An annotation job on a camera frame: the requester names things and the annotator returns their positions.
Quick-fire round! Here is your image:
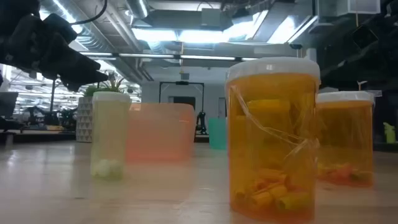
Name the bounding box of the lime green object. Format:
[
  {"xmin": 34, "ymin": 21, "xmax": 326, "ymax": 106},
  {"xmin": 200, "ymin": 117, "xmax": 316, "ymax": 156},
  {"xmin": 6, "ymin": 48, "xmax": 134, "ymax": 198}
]
[{"xmin": 382, "ymin": 122, "xmax": 397, "ymax": 144}]

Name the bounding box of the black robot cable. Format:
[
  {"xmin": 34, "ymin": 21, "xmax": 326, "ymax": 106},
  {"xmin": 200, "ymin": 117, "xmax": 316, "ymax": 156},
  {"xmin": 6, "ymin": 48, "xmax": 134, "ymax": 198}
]
[{"xmin": 70, "ymin": 0, "xmax": 108, "ymax": 26}]

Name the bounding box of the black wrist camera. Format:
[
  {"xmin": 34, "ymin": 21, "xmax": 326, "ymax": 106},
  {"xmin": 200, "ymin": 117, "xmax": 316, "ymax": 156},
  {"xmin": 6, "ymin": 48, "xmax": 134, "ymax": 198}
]
[
  {"xmin": 350, "ymin": 24, "xmax": 379, "ymax": 51},
  {"xmin": 42, "ymin": 13, "xmax": 78, "ymax": 44}
]

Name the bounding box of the black background rig frame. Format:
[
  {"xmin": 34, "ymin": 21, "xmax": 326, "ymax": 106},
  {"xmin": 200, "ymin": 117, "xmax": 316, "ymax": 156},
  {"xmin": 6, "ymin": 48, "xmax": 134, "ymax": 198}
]
[{"xmin": 159, "ymin": 81, "xmax": 205, "ymax": 125}]

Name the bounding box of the green potted plant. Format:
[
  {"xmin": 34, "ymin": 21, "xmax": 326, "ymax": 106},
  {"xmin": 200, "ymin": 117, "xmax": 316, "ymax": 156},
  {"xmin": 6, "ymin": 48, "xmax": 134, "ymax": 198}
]
[{"xmin": 83, "ymin": 73, "xmax": 127, "ymax": 97}]

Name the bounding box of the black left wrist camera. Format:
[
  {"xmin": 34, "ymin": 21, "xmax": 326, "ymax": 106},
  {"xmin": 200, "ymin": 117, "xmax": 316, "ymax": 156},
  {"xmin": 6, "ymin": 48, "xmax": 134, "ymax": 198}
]
[{"xmin": 42, "ymin": 13, "xmax": 78, "ymax": 44}]

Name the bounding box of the slim clear pill bottle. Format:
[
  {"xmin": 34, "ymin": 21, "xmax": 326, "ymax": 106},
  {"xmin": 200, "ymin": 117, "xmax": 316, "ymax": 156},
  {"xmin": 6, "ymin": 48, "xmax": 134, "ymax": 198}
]
[{"xmin": 90, "ymin": 91, "xmax": 132, "ymax": 180}]

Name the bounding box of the large amber pill bottle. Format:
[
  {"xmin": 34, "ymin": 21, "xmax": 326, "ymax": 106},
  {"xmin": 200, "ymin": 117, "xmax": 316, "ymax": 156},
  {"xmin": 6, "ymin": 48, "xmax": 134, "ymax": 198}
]
[
  {"xmin": 315, "ymin": 90, "xmax": 376, "ymax": 187},
  {"xmin": 224, "ymin": 57, "xmax": 322, "ymax": 223}
]

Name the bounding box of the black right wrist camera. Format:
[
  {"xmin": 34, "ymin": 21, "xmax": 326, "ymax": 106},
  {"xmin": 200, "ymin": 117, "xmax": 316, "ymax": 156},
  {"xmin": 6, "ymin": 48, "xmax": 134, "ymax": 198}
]
[{"xmin": 350, "ymin": 24, "xmax": 379, "ymax": 51}]

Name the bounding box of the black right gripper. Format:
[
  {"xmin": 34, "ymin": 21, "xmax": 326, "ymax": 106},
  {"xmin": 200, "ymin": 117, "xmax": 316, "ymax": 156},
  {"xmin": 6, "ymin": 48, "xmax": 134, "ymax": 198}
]
[{"xmin": 320, "ymin": 18, "xmax": 398, "ymax": 82}]

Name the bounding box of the white patterned planter pot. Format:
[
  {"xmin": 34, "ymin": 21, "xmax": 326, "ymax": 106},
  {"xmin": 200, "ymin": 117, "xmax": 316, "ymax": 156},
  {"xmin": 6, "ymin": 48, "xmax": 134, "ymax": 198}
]
[{"xmin": 76, "ymin": 96, "xmax": 94, "ymax": 143}]

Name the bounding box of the teal translucent plastic bin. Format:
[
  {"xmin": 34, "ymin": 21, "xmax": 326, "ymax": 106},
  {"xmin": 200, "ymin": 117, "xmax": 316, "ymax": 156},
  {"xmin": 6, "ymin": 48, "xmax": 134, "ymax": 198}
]
[{"xmin": 207, "ymin": 117, "xmax": 228, "ymax": 150}]

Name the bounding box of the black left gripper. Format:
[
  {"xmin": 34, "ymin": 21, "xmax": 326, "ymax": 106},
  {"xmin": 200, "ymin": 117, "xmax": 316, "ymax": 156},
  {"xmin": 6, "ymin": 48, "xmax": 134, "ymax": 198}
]
[{"xmin": 0, "ymin": 18, "xmax": 109, "ymax": 93}]

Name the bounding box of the long ceiling light strip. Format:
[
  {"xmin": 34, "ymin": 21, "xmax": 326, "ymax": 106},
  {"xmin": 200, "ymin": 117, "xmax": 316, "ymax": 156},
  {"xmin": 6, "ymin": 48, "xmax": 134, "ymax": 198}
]
[{"xmin": 79, "ymin": 51, "xmax": 259, "ymax": 62}]

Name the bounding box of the silver ceiling duct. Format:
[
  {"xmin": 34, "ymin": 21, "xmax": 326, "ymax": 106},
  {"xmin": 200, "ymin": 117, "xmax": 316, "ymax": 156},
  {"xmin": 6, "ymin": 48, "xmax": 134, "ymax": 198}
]
[{"xmin": 40, "ymin": 0, "xmax": 146, "ymax": 54}]

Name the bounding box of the bright ceiling light panel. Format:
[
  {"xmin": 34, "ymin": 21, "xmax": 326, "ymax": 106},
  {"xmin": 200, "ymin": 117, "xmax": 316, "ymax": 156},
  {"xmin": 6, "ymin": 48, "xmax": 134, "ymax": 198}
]
[{"xmin": 132, "ymin": 11, "xmax": 270, "ymax": 44}]

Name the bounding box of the orange translucent plastic bin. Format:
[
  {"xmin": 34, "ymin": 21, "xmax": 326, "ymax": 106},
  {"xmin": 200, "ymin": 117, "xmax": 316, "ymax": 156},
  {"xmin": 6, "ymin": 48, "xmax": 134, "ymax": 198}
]
[{"xmin": 126, "ymin": 102, "xmax": 196, "ymax": 162}]

